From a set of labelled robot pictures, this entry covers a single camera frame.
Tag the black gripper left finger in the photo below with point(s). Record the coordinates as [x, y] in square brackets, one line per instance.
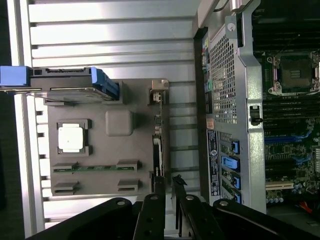
[150, 217]

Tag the green RAM stick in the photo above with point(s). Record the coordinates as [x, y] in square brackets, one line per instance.
[100, 169]

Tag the blue expansion slot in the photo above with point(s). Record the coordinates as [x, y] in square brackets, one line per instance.
[280, 139]

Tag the blue slot retainer clip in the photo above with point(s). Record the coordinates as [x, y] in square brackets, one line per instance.
[237, 198]
[231, 163]
[236, 182]
[235, 146]

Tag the green motherboard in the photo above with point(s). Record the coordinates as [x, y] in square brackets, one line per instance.
[287, 155]

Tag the black open PC case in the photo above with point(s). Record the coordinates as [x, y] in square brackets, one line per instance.
[240, 87]

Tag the hard disk in blue caddy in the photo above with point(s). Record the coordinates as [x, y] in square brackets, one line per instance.
[62, 80]

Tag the grey plastic parts rack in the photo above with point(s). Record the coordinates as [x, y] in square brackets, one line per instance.
[112, 155]

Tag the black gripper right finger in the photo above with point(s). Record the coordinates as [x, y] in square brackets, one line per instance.
[195, 220]

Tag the white expansion slot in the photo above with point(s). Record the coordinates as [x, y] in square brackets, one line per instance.
[278, 186]

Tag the silver CPU chip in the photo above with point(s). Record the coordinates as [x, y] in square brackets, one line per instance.
[70, 137]

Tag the CPU socket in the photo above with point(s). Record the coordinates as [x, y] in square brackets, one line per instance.
[295, 72]

